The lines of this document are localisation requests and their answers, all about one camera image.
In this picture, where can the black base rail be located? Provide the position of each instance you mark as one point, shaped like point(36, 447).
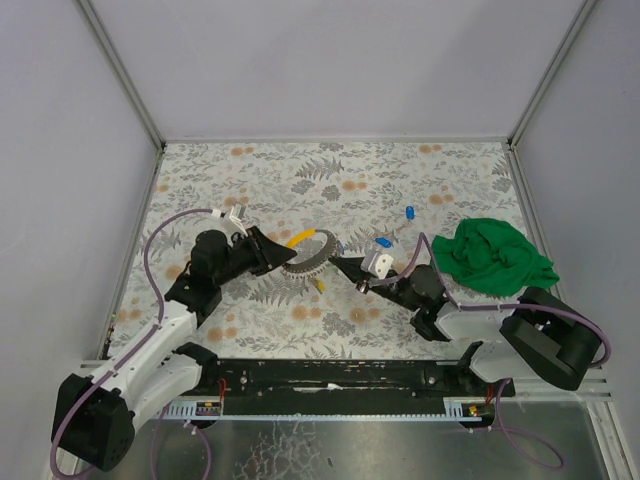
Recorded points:
point(337, 388)

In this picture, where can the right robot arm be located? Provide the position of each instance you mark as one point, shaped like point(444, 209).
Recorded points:
point(538, 335)

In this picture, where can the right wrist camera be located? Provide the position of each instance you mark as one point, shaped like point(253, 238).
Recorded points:
point(377, 263)

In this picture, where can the green cloth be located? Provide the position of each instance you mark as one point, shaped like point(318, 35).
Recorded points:
point(492, 257)

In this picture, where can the numbered keyring organizer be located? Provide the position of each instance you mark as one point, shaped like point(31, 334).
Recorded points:
point(314, 264)

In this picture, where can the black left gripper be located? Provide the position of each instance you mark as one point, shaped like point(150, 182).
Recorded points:
point(256, 251)

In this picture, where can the blue tag lower key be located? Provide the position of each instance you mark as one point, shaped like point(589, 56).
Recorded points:
point(384, 242)

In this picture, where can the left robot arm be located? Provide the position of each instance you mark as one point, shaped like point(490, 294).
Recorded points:
point(98, 416)

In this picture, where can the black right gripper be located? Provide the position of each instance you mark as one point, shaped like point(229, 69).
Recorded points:
point(367, 275)

